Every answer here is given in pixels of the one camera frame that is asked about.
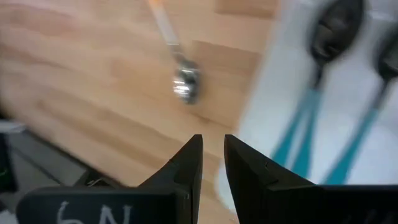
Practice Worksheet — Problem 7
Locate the black spoon teal handle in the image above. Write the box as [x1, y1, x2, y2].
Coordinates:
[294, 0, 365, 180]
[271, 86, 321, 166]
[322, 23, 398, 186]

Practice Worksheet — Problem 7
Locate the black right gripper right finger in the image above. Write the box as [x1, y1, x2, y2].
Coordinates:
[223, 133, 317, 224]

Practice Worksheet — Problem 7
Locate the white plastic bin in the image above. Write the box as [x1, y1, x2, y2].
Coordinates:
[216, 0, 398, 215]

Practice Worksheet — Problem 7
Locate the silver spoon orange handle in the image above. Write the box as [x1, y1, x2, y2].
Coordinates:
[147, 0, 203, 106]

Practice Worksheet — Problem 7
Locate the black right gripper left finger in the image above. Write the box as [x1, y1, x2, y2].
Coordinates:
[136, 133, 205, 224]

